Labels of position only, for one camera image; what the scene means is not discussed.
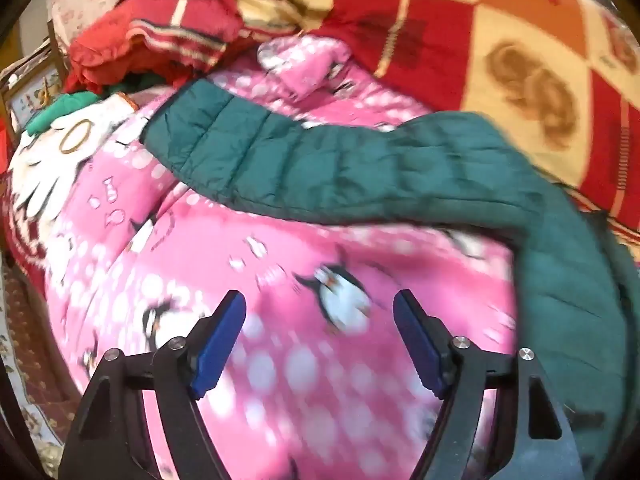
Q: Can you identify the red orange checkered rose blanket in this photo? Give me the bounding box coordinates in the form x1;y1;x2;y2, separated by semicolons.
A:
65;0;640;261

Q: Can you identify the patterned floor mat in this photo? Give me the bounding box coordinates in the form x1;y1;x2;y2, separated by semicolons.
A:
0;255;83;478

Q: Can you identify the small green cloth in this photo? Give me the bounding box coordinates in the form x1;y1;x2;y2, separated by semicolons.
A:
26;91;103;135

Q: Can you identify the pink penguin print blanket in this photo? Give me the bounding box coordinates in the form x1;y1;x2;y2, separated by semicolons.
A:
10;35;521;480

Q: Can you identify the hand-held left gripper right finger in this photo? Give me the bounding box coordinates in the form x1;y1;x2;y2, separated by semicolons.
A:
392;289;586;480

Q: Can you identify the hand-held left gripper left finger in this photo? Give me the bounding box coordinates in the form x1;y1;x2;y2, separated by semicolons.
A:
59;289;247;480

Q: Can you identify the green puffer jacket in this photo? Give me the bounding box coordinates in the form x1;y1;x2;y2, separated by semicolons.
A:
141;79;640;480

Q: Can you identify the wooden picture frame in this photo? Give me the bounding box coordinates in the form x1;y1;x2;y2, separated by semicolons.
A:
0;20;71;133

